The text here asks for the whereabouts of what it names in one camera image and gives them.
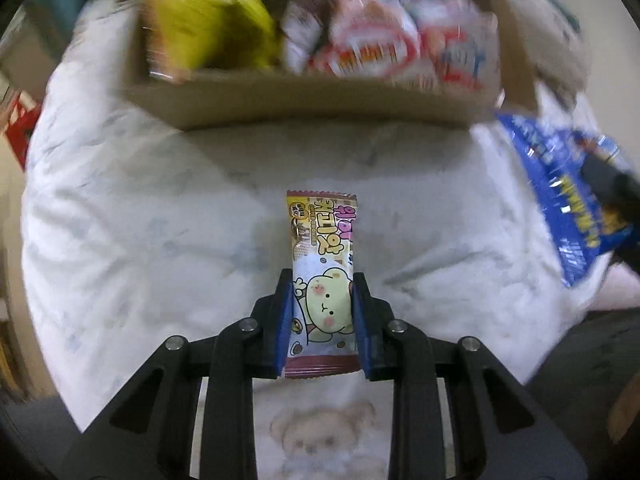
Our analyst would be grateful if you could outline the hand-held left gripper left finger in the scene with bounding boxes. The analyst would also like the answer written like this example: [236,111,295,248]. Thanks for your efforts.
[60,267,296,480]

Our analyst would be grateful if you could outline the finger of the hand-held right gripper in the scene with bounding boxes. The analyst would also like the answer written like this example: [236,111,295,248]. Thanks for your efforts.
[581,151,640,262]

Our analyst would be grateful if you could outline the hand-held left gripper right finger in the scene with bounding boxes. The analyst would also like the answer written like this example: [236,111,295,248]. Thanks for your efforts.
[350,272,589,480]

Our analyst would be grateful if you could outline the blue snack bag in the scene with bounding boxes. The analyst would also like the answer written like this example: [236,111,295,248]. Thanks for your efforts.
[494,110,637,289]

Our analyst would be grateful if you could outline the bear print snack bar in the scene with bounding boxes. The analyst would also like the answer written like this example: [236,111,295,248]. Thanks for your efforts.
[284,189,362,379]

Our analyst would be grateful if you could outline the white red snack packet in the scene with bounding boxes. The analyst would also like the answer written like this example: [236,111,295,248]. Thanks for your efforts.
[415,0,502,92]

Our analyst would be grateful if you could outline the cardboard box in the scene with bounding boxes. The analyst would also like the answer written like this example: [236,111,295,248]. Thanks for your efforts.
[122,0,542,132]

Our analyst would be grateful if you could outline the red and white snack packets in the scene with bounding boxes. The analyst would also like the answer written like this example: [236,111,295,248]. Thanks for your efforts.
[307,0,422,80]

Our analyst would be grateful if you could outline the white bed sheet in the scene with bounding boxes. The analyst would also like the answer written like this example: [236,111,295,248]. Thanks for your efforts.
[20,0,617,480]

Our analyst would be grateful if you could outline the dark cloth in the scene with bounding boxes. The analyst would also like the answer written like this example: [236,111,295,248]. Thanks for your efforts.
[527,310,640,480]

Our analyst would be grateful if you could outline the small white brown snack packet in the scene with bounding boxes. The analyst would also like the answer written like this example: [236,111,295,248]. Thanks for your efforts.
[281,1,324,74]

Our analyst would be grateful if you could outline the yellow snack bag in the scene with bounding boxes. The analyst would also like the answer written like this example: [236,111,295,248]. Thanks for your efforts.
[141,0,279,80]

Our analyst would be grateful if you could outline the red box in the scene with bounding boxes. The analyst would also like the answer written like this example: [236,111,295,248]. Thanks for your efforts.
[4,91,44,169]

